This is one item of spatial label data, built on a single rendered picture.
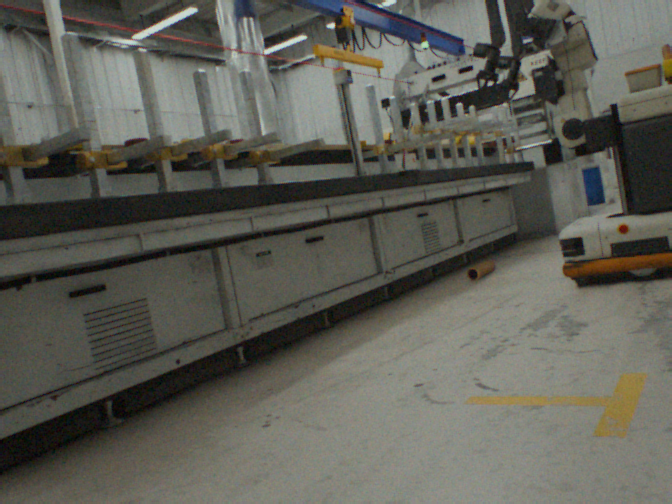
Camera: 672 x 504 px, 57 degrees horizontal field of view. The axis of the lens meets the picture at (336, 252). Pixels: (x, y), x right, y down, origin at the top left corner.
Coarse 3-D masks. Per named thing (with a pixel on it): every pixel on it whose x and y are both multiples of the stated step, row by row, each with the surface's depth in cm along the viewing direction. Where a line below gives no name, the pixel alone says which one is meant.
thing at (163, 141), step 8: (160, 136) 165; (168, 136) 166; (136, 144) 171; (144, 144) 169; (152, 144) 167; (160, 144) 166; (168, 144) 166; (112, 152) 177; (120, 152) 175; (128, 152) 173; (136, 152) 171; (144, 152) 170; (112, 160) 177; (120, 160) 175; (72, 168) 187; (72, 176) 188
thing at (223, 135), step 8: (208, 136) 189; (216, 136) 188; (224, 136) 186; (232, 136) 188; (184, 144) 195; (192, 144) 193; (200, 144) 192; (208, 144) 190; (176, 152) 198; (184, 152) 197; (136, 160) 208; (144, 160) 206
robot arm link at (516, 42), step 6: (504, 0) 327; (504, 6) 328; (510, 12) 327; (510, 18) 327; (510, 24) 328; (510, 30) 328; (510, 36) 329; (516, 36) 327; (516, 42) 327; (522, 42) 328; (522, 48) 326; (522, 54) 328
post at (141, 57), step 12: (144, 60) 195; (144, 72) 195; (144, 84) 195; (144, 96) 196; (156, 96) 197; (144, 108) 197; (156, 108) 197; (156, 120) 196; (156, 132) 196; (156, 168) 198; (168, 168) 198; (168, 180) 197
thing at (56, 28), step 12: (48, 0) 279; (480, 0) 593; (48, 12) 280; (60, 12) 283; (480, 12) 592; (48, 24) 281; (60, 24) 282; (480, 24) 594; (60, 36) 281; (60, 48) 280; (60, 60) 281; (60, 72) 282; (72, 108) 281; (72, 120) 282
